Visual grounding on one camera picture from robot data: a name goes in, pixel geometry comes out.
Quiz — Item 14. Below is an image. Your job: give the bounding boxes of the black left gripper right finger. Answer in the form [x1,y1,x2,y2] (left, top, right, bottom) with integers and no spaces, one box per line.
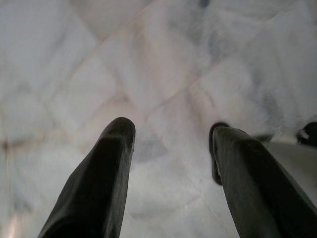
[211,126,317,238]

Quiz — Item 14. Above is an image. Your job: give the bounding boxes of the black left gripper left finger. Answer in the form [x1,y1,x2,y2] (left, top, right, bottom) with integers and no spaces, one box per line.
[37,117,136,238]

